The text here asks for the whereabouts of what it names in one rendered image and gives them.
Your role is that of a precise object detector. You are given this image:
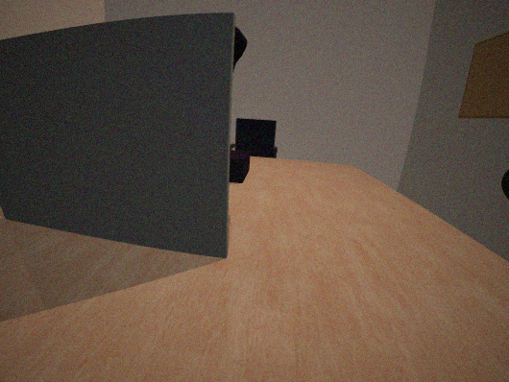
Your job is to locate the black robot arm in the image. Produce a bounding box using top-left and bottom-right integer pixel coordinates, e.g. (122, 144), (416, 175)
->
(233, 27), (248, 69)

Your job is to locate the dark grey flat panel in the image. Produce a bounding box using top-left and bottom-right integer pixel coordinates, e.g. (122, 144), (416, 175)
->
(0, 12), (236, 258)

